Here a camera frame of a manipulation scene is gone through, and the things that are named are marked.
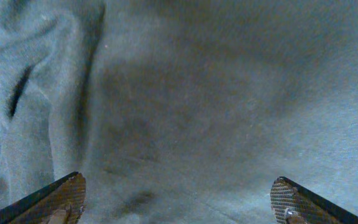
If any black t-shirt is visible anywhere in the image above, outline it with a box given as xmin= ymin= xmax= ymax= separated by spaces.
xmin=0 ymin=0 xmax=358 ymax=223

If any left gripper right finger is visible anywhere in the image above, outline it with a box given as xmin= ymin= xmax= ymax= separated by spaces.
xmin=270 ymin=177 xmax=358 ymax=224

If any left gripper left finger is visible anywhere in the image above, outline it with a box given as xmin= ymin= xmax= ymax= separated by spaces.
xmin=0 ymin=172 xmax=86 ymax=224

